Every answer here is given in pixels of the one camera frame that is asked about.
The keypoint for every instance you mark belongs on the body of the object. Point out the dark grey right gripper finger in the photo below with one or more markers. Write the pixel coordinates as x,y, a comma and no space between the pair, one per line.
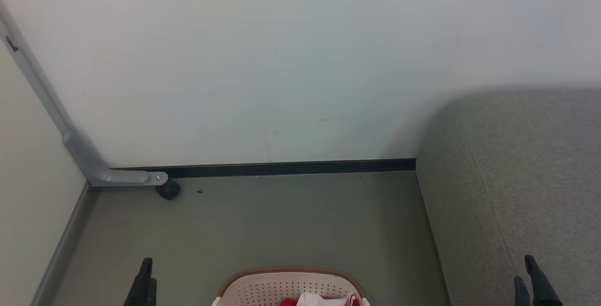
522,294
541,289

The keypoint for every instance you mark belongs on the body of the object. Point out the cream perforated laundry basket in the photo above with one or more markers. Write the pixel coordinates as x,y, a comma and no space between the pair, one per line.
267,289

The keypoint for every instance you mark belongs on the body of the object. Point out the red and white garment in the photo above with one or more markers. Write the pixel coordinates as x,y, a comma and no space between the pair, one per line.
324,301

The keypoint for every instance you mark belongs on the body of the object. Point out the grey partition frame leg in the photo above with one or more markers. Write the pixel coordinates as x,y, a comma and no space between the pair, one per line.
84,158

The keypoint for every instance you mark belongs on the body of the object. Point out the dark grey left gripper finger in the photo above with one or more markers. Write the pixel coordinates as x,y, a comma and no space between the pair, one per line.
151,294
140,287

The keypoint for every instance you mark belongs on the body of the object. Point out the black wall baseboard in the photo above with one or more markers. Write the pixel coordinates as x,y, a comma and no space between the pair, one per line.
281,169

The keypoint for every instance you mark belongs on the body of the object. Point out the grey fabric sofa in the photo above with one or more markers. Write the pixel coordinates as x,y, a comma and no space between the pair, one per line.
516,179

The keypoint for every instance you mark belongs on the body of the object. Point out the black caster wheel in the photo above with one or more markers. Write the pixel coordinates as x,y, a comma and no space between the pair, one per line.
169,190

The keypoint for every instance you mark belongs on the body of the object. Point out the small black hook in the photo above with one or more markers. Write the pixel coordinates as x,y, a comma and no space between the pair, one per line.
11,44

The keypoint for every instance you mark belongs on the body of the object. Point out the grey partition bottom rail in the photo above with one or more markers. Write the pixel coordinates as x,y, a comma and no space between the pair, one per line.
61,245

